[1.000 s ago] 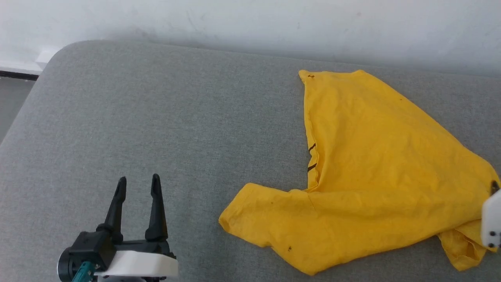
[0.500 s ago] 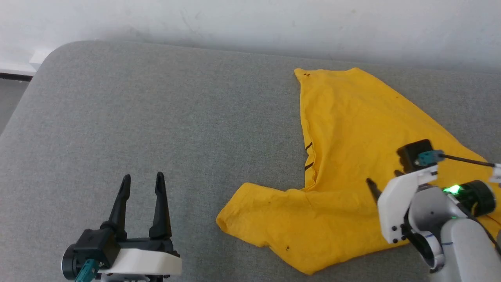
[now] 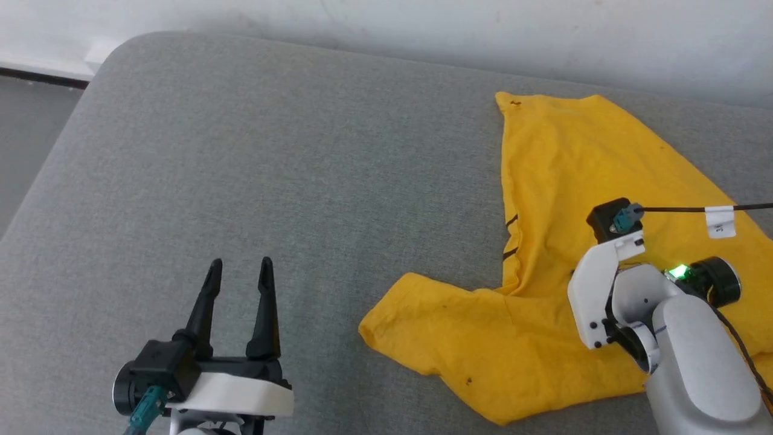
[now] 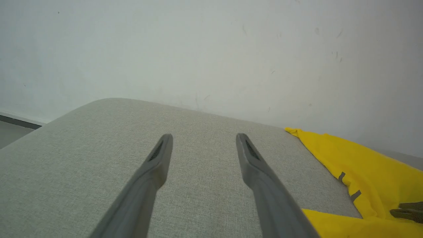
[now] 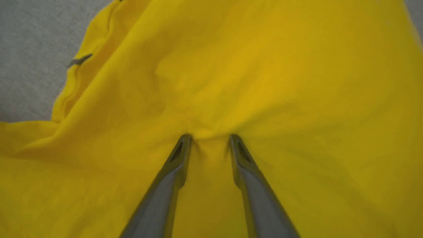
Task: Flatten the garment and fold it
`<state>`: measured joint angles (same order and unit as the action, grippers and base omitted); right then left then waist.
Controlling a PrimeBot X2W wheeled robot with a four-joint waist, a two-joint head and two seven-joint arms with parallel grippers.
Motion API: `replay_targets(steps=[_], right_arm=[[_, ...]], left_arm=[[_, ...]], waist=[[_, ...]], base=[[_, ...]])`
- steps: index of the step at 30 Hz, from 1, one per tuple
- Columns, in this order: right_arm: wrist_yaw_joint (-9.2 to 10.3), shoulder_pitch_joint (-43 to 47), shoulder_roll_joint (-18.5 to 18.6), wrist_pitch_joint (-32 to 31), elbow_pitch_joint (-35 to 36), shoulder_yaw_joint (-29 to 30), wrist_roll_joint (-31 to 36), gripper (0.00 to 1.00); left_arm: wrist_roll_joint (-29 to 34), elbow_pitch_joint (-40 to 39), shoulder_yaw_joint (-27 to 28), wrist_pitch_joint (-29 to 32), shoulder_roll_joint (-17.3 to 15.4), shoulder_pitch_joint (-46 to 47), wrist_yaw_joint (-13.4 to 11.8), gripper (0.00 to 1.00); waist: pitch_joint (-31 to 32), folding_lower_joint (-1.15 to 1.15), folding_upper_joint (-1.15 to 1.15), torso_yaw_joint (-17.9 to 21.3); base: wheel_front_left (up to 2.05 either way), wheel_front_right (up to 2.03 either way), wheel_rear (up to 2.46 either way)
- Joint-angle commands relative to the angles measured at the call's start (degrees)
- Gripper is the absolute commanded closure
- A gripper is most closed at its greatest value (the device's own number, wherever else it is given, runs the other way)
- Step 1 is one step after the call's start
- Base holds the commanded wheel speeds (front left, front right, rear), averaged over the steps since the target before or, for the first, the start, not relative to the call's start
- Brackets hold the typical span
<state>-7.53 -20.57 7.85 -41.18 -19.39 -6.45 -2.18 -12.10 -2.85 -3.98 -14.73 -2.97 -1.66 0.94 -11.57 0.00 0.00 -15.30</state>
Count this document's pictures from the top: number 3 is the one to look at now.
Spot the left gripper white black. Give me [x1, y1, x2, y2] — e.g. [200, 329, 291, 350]
[164, 257, 295, 435]

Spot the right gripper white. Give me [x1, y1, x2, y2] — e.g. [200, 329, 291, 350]
[567, 232, 647, 350]

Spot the yellow cartoon print shirt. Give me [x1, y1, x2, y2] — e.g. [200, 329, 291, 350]
[358, 91, 773, 427]

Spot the grey fabric sofa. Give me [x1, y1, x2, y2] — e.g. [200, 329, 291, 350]
[0, 31, 773, 435]

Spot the black baseboard strip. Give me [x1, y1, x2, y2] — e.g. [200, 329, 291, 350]
[0, 66, 90, 90]

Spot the right camera cable teal plug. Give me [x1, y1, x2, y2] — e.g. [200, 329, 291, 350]
[610, 203, 773, 235]

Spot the white cable label tag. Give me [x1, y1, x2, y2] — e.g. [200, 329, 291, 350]
[705, 205, 737, 239]

